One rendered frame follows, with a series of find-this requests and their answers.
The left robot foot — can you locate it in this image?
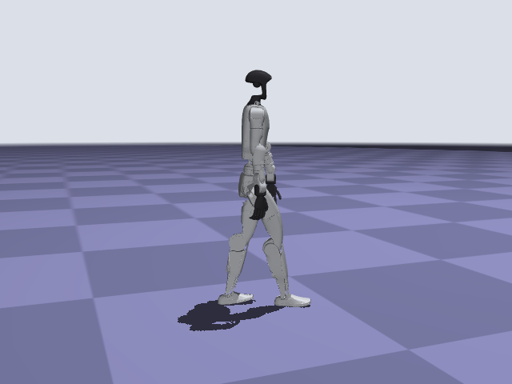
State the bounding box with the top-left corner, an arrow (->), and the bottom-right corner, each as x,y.
218,292 -> 254,305

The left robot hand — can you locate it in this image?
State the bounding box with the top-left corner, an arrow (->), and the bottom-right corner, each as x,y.
266,174 -> 282,204

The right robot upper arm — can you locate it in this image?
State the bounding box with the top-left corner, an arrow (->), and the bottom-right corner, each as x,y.
249,107 -> 265,155

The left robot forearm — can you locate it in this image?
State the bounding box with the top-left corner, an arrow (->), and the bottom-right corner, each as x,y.
264,152 -> 276,182

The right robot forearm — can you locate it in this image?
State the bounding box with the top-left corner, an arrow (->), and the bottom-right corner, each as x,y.
251,145 -> 266,193

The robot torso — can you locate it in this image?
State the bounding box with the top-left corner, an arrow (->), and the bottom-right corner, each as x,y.
239,101 -> 270,196

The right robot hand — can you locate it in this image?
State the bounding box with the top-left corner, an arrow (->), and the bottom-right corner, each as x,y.
249,185 -> 268,220

